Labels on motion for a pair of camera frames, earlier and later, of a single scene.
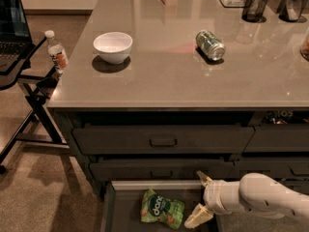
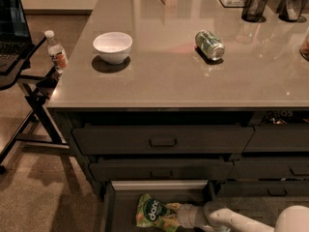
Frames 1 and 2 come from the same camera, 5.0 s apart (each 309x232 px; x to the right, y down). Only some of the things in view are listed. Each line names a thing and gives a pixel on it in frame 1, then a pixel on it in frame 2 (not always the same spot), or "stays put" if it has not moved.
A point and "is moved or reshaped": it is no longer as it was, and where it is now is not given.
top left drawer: [161, 139] stays put
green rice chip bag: [160, 209] is moved or reshaped
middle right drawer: [275, 167] stays put
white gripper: [212, 197] to [185, 215]
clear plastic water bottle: [56, 52] stays put
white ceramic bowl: [113, 47] stays put
